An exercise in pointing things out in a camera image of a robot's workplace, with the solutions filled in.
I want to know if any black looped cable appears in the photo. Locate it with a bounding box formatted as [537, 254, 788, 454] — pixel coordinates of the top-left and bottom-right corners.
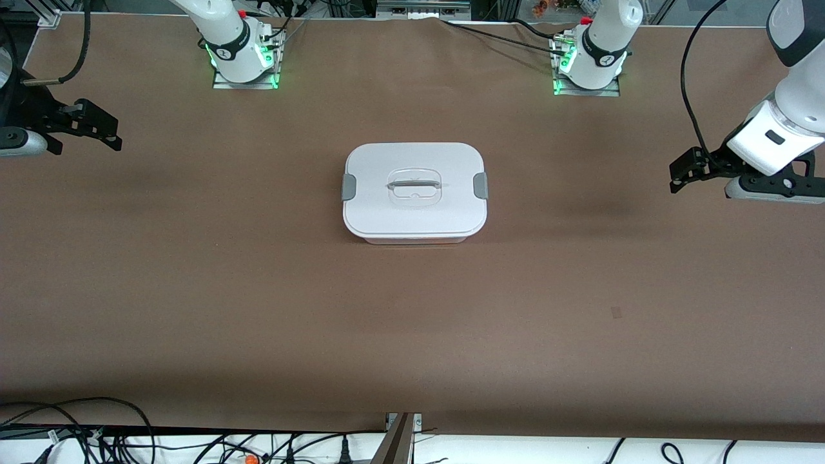
[0, 396, 157, 464]

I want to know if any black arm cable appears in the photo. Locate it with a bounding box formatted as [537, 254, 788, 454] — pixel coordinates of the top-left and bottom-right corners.
[680, 0, 730, 155]
[23, 0, 92, 84]

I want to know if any white plastic box lid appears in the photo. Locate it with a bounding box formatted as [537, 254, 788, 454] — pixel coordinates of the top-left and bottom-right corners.
[342, 142, 489, 238]

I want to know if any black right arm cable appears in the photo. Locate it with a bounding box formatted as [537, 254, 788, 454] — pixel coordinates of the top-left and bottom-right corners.
[23, 0, 92, 84]

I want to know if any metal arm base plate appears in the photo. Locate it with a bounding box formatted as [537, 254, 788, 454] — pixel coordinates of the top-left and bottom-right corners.
[553, 76, 621, 97]
[213, 68, 279, 90]

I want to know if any pale pink box base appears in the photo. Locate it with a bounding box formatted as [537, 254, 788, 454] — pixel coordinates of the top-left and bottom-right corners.
[361, 232, 471, 246]

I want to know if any white bench surface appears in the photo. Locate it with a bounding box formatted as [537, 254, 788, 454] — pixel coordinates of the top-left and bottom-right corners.
[0, 433, 825, 464]

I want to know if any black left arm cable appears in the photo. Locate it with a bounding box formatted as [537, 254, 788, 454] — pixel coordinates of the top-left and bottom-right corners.
[680, 0, 730, 155]

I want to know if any black braided base cable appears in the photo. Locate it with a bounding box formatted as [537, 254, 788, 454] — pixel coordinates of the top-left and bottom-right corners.
[440, 18, 571, 59]

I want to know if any brown table cover sheet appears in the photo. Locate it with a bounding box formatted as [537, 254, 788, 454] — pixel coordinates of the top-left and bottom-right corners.
[0, 14, 825, 442]

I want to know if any metal frame post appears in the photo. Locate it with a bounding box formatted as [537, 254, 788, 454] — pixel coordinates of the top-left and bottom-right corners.
[371, 412, 423, 464]

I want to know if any grey equipment box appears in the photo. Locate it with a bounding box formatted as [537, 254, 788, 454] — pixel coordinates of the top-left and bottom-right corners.
[377, 0, 471, 20]

